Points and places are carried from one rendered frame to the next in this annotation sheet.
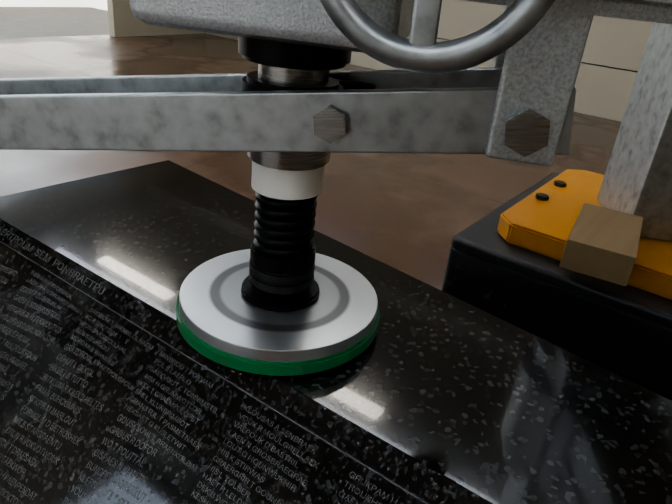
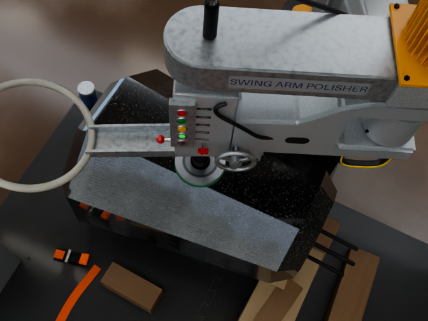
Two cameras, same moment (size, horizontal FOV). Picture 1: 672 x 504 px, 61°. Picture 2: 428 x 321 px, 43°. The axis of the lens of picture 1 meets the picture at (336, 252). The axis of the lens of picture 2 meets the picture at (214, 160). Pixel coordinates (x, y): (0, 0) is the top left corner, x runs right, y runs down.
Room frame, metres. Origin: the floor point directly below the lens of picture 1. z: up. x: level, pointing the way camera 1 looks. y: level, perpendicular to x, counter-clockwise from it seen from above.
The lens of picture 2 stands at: (-0.41, 0.24, 2.91)
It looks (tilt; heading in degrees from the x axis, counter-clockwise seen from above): 65 degrees down; 345
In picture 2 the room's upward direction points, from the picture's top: 7 degrees clockwise
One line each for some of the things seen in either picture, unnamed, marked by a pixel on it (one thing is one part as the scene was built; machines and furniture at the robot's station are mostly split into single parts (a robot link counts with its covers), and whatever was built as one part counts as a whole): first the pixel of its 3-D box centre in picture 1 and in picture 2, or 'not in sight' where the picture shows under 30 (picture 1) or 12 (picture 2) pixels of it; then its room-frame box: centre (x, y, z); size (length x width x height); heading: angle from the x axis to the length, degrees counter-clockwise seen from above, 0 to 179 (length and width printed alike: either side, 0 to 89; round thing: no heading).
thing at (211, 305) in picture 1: (280, 296); (200, 161); (0.54, 0.06, 0.85); 0.21 x 0.21 x 0.01
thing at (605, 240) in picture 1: (603, 240); not in sight; (0.89, -0.44, 0.81); 0.20 x 0.10 x 0.05; 154
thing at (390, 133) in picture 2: not in sight; (396, 111); (0.42, -0.59, 1.34); 0.19 x 0.19 x 0.20
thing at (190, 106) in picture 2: not in sight; (182, 124); (0.44, 0.14, 1.37); 0.08 x 0.03 x 0.28; 80
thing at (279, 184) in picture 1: (287, 169); not in sight; (0.54, 0.06, 0.99); 0.07 x 0.07 x 0.04
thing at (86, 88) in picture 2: not in sight; (87, 93); (1.42, 0.61, 0.08); 0.10 x 0.10 x 0.13
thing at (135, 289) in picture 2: not in sight; (132, 287); (0.21, 0.43, 0.07); 0.30 x 0.12 x 0.12; 54
